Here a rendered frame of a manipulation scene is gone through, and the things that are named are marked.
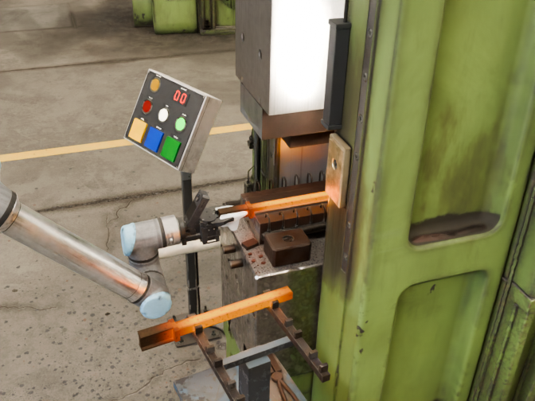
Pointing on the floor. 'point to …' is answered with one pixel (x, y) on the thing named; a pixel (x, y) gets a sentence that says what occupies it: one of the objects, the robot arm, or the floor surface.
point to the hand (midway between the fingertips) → (242, 209)
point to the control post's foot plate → (192, 334)
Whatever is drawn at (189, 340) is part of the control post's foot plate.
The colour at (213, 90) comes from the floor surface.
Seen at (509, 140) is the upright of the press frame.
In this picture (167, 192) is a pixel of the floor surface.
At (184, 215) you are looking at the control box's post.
